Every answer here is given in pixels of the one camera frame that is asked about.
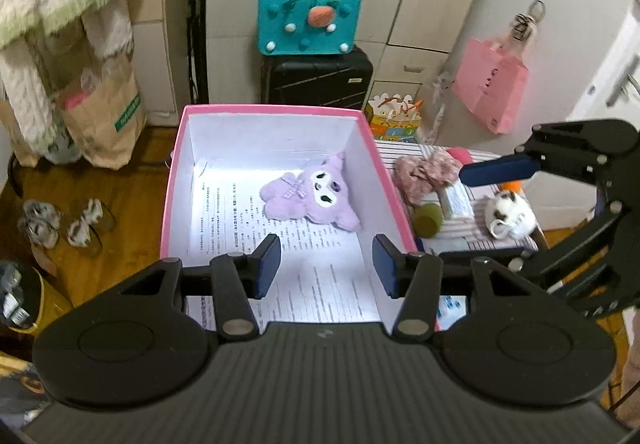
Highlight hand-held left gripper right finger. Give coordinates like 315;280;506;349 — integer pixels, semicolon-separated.
372;233;548;342

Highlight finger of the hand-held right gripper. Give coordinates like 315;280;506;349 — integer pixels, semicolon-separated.
440;204;631;297
459;118;640;190

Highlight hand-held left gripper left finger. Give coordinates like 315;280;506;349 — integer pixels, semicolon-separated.
117;233;282;342

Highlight white tissue pack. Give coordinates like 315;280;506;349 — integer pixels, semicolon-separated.
436;185;478;221

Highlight pink cardboard box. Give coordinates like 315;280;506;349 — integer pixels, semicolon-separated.
159;104;453;332

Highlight striped tablecloth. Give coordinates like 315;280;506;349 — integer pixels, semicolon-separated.
375;140;548;325

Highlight white brown plush toy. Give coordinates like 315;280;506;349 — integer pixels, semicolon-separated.
484;191;538;240

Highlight printed paper sheet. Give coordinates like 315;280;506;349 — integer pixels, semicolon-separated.
182;169;381;330

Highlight white pack blue print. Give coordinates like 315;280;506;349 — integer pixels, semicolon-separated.
437;297;469;325

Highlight olive green cup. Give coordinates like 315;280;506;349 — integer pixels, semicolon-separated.
414;203;445;239

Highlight purple plush toy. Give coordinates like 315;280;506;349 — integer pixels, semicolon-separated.
259;151;362;231

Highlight floral fabric cap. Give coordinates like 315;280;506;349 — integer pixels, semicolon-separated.
391;147;463;206

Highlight pink paper bag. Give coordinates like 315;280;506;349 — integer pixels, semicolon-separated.
451;38;530;135

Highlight clear plastic bag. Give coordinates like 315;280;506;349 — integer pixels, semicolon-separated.
422;59;456;145

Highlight colourful gift bag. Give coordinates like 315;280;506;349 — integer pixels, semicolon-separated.
364;93;425;142

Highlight black suitcase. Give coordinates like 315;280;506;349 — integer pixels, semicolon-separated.
260;46;375;111

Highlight brown paper bag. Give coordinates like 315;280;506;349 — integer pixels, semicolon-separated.
59;52;148;171

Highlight yellow bucket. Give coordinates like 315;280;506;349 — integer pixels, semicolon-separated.
0;260;76;340

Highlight fluffy cream pyjama trousers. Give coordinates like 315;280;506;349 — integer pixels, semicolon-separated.
0;0;136;167

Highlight silver door handle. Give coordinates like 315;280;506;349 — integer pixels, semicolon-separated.
606;69;640;108

